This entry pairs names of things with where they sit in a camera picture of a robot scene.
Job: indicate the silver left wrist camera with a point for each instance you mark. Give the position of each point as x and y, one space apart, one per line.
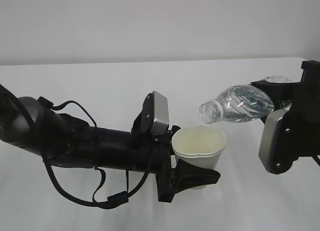
154 116

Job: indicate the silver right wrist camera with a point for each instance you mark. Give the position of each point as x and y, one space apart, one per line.
279 146

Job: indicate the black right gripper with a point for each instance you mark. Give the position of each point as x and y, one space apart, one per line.
302 122

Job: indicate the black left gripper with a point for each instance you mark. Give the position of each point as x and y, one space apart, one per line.
185 175

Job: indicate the white paper cup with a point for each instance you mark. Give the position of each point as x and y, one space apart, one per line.
199 145

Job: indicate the clear water bottle green label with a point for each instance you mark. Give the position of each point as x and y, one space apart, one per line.
240 104

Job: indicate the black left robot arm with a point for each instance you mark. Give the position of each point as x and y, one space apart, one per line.
39 127

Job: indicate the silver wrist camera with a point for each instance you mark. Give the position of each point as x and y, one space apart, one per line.
154 116
279 146

